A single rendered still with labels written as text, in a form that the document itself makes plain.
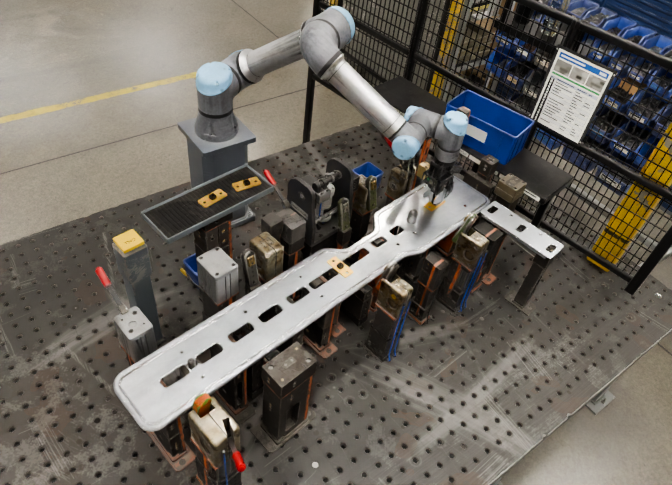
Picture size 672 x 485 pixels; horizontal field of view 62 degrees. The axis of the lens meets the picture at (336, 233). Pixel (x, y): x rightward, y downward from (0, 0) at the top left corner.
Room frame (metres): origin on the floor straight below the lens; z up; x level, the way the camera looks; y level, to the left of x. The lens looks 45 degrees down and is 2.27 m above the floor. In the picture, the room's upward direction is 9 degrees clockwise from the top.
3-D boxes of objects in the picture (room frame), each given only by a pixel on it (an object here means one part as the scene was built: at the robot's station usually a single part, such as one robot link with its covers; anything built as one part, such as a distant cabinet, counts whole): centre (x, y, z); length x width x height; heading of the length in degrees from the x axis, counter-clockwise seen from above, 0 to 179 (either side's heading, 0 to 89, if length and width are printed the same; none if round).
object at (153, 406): (1.12, -0.02, 1.00); 1.38 x 0.22 x 0.02; 140
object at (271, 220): (1.21, 0.20, 0.90); 0.05 x 0.05 x 0.40; 50
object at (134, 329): (0.80, 0.48, 0.88); 0.11 x 0.10 x 0.36; 50
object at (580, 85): (1.86, -0.76, 1.30); 0.23 x 0.02 x 0.31; 50
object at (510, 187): (1.63, -0.60, 0.88); 0.08 x 0.08 x 0.36; 50
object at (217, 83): (1.62, 0.47, 1.27); 0.13 x 0.12 x 0.14; 161
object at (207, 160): (1.61, 0.47, 0.90); 0.21 x 0.21 x 0.40; 42
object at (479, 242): (1.32, -0.45, 0.87); 0.12 x 0.09 x 0.35; 50
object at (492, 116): (1.91, -0.52, 1.09); 0.30 x 0.17 x 0.13; 56
